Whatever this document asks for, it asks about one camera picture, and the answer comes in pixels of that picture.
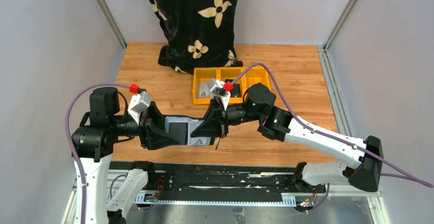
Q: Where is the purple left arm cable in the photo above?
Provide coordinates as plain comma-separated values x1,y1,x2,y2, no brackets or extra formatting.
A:
65,82,133,224

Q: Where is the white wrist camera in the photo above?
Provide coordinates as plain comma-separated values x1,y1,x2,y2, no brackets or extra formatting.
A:
127,84,151,125
207,78,233,109

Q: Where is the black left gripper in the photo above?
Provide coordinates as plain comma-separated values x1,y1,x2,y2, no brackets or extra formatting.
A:
112,100,182,148

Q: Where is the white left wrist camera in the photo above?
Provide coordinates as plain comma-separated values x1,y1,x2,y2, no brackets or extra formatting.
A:
127,84,151,125

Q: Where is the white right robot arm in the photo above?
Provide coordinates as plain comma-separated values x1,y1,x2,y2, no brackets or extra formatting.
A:
190,83,382,192

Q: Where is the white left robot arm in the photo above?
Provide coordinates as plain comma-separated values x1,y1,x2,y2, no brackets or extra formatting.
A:
65,83,180,223

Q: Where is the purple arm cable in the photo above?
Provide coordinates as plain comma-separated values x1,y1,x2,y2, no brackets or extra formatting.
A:
230,62,434,213
65,82,133,224

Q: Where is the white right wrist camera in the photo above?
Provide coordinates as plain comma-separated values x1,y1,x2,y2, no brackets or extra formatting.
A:
207,78,233,109

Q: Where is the yellow plastic bin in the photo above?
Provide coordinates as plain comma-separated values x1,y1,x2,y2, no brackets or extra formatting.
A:
192,66,272,105

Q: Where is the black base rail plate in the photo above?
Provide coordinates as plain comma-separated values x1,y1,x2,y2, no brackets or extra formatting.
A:
115,161,363,205

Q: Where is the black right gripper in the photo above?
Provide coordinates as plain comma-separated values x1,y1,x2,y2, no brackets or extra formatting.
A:
190,96,264,139

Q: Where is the aluminium frame rail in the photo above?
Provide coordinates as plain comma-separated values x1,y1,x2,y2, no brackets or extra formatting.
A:
95,0,127,51

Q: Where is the black floral blanket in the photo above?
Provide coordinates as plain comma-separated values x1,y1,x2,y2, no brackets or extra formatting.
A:
149,0,243,74

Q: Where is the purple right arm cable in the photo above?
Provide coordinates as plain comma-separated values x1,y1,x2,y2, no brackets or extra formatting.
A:
230,62,434,213

